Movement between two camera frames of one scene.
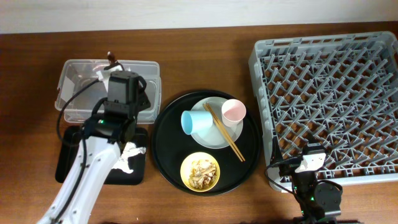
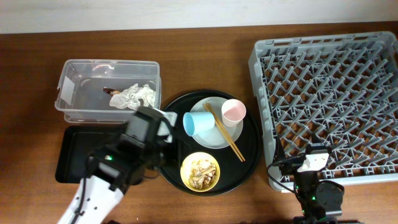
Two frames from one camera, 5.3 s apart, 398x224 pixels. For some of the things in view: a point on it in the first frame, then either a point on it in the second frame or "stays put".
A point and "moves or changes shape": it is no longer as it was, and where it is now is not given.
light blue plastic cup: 193,122 stays put
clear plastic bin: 83,84 stays put
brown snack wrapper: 111,57 moves or changes shape
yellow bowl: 199,171 stays put
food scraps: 203,174 stays put
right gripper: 288,167 stays put
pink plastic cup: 233,111 stays put
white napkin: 130,149 moves or changes shape
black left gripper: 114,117 → 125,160
